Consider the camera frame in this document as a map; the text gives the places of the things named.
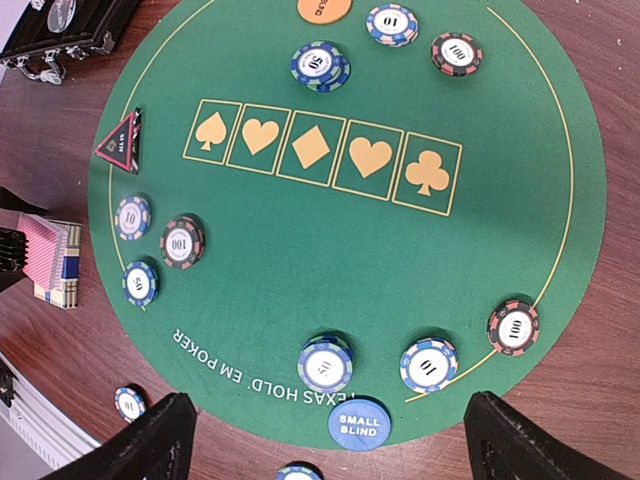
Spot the round green poker mat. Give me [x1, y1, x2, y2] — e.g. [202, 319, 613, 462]
[89, 1, 606, 449]

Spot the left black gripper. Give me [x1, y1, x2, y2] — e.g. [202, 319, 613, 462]
[1, 187, 49, 291]

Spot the green blue chip top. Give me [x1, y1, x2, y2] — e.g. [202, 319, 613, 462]
[290, 41, 351, 94]

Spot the clear dealer button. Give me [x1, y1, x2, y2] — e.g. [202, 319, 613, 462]
[47, 0, 78, 34]

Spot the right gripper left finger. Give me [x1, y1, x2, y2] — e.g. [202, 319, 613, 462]
[46, 393, 197, 480]

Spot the red-backed card deck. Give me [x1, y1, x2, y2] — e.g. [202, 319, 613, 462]
[18, 213, 68, 290]

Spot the blue tan ten chip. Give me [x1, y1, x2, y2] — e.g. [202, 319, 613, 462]
[114, 196, 151, 241]

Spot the blue small blind button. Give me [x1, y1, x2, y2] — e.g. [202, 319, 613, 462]
[328, 398, 392, 452]

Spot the orange round button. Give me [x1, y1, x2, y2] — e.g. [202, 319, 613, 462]
[297, 0, 353, 25]

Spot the black poker chip case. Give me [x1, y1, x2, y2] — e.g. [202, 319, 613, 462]
[1, 0, 139, 85]

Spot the brown black chip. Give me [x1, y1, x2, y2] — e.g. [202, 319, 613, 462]
[431, 32, 483, 77]
[160, 215, 205, 270]
[487, 299, 540, 357]

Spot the blue tan chip stack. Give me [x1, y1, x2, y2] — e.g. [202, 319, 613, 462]
[114, 386, 147, 423]

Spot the green blue chip stack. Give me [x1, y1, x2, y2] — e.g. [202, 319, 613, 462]
[276, 462, 323, 480]

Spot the red black all-in triangle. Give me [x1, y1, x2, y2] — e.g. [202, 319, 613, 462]
[94, 107, 142, 175]

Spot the brown black chip top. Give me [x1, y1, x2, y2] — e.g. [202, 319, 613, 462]
[431, 32, 483, 77]

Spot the green blue chip bottom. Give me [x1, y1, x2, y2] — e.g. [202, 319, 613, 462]
[297, 334, 354, 393]

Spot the white blue chip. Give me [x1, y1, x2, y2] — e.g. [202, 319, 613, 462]
[366, 3, 419, 47]

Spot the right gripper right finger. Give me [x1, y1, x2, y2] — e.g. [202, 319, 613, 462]
[464, 391, 615, 479]

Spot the gold blue card box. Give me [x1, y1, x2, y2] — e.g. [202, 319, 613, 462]
[33, 221, 82, 310]

